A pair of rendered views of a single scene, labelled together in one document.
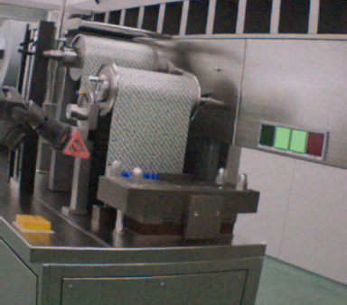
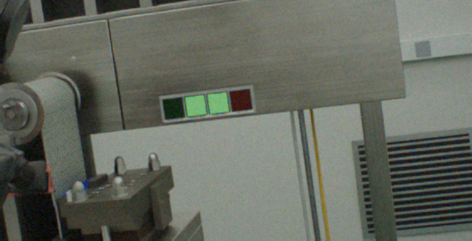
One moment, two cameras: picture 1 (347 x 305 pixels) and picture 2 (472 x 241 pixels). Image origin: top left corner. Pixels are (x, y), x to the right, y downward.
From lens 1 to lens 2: 1.45 m
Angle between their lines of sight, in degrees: 46
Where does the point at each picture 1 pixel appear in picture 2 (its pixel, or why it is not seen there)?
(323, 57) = (225, 19)
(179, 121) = (73, 125)
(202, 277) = not seen: outside the picture
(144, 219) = (137, 225)
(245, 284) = not seen: outside the picture
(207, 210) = (163, 195)
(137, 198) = (134, 206)
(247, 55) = (115, 36)
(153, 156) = (70, 168)
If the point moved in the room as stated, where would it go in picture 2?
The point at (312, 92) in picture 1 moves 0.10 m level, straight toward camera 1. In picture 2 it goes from (220, 55) to (242, 53)
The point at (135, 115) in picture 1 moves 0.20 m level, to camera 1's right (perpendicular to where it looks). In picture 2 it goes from (54, 131) to (116, 117)
